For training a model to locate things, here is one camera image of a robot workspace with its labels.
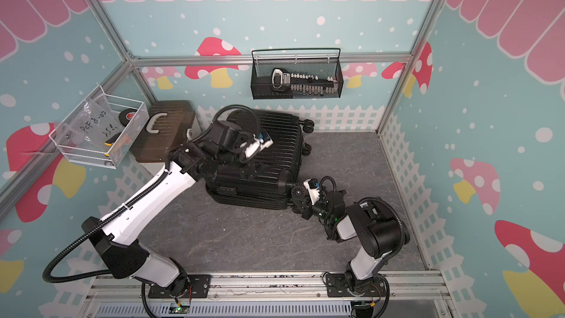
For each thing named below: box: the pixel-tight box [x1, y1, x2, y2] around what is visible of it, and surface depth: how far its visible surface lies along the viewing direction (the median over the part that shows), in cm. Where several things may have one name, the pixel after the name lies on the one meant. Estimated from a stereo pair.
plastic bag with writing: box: [58, 93, 125, 148], surface depth 69 cm
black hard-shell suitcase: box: [204, 109, 315, 210], surface depth 85 cm
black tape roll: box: [118, 108, 139, 127], surface depth 81 cm
